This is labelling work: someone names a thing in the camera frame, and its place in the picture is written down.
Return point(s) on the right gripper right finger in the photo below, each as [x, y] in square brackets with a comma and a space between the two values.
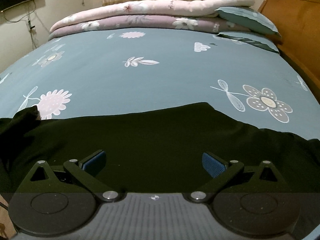
[249, 201]

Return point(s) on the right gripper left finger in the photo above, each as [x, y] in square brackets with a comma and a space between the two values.
[49, 204]

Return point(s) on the black sweatpants with drawstring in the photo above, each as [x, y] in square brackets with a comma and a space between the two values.
[160, 151]

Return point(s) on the blue patterned bed sheet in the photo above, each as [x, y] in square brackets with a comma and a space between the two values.
[112, 72]

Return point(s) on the wooden headboard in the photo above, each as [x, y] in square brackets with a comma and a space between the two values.
[298, 24]

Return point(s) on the purple floral folded quilt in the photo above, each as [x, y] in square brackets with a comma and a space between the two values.
[212, 25]

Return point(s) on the white floral folded quilt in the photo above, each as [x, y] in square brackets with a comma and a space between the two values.
[151, 7]

